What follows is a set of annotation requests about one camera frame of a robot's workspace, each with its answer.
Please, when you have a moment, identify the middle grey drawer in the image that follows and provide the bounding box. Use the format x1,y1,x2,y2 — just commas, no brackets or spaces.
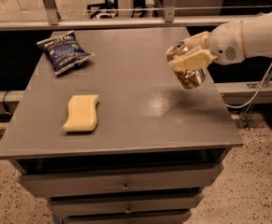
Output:
48,192,204,217

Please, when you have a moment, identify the yellow sponge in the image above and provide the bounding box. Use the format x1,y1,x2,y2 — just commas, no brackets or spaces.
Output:
63,94,99,133

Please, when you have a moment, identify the metal railing frame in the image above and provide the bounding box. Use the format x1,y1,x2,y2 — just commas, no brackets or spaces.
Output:
0,0,272,32

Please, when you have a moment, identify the grey drawer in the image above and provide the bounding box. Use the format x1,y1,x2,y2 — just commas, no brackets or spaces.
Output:
64,210,191,224
48,192,204,217
19,163,223,198

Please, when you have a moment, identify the blue chip bag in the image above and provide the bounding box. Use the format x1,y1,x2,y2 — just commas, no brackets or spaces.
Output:
36,30,94,76

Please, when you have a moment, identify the white cable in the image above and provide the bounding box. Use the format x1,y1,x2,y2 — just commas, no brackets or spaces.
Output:
224,57,272,110

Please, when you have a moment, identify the bottom grey drawer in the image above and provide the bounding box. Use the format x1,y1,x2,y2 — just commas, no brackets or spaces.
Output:
64,210,191,224

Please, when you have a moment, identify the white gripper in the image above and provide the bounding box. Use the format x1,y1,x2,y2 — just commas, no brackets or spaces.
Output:
168,21,245,72

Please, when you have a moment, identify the top grey drawer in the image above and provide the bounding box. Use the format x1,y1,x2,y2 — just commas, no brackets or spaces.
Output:
19,163,223,198

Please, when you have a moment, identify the black office chair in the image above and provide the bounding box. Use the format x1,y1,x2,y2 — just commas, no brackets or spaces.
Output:
87,0,118,19

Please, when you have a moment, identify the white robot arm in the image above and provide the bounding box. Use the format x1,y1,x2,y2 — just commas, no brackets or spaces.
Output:
166,12,272,72

